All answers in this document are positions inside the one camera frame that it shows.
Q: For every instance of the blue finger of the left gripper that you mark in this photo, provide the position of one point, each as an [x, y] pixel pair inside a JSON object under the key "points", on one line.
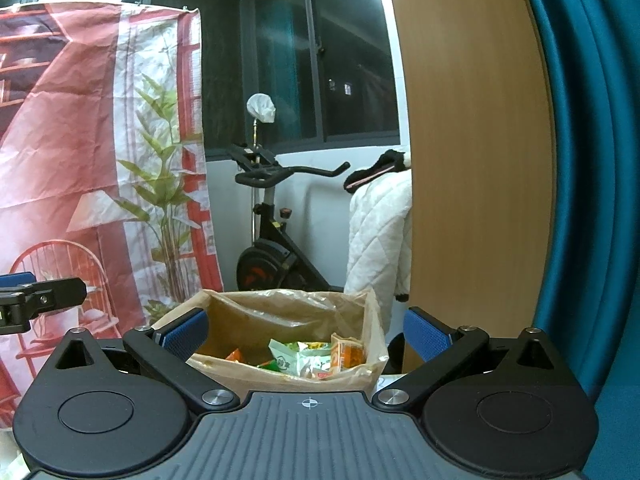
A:
{"points": [[17, 279], [42, 297]]}

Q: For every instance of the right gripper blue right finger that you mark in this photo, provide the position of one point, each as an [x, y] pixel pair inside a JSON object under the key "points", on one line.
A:
{"points": [[446, 352]]}

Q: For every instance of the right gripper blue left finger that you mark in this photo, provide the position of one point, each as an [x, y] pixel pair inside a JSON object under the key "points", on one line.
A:
{"points": [[162, 354]]}

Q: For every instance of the orange snack bag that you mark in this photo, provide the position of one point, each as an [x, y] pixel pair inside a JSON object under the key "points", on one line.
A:
{"points": [[236, 356]]}

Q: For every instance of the orange white snack bar packet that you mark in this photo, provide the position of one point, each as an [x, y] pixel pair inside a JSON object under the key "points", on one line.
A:
{"points": [[346, 353]]}

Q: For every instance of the green snack bag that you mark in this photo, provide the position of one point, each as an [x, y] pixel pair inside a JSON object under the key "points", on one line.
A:
{"points": [[303, 359]]}

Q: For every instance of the white quilted blanket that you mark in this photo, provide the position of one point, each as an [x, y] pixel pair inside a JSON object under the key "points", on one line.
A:
{"points": [[380, 237]]}

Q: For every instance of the red printed backdrop cloth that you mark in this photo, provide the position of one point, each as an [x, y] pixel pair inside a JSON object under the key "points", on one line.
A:
{"points": [[103, 169]]}

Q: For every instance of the cardboard box with plastic liner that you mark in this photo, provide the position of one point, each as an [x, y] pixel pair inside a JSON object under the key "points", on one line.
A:
{"points": [[249, 320]]}

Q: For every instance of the black exercise bike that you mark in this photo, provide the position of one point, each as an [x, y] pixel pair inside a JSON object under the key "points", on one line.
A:
{"points": [[273, 260]]}

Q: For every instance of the black pink item on blanket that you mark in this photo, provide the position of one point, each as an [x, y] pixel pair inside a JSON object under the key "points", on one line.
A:
{"points": [[389, 161]]}

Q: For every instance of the wooden board panel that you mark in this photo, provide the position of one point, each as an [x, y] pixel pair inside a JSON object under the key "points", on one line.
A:
{"points": [[482, 147]]}

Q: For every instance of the dark window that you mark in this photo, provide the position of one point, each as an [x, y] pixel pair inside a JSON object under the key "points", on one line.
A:
{"points": [[327, 64]]}

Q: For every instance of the teal curtain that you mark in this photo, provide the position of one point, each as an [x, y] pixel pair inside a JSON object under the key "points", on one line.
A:
{"points": [[589, 299]]}

